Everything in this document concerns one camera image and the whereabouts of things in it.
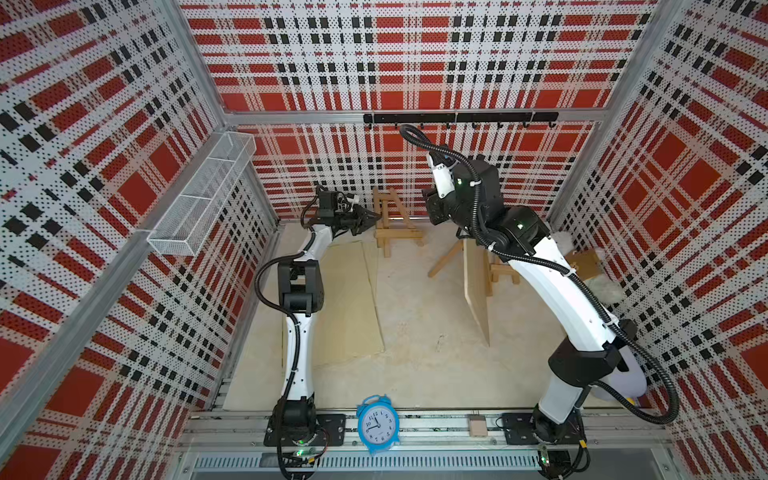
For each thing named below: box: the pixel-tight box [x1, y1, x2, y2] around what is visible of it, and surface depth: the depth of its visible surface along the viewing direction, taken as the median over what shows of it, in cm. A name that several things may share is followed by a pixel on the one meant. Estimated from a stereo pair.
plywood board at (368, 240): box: [354, 225, 379, 316], surface depth 106 cm
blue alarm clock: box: [357, 394, 400, 455], surface depth 74 cm
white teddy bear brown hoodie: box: [551, 231, 625, 307], surface depth 96 cm
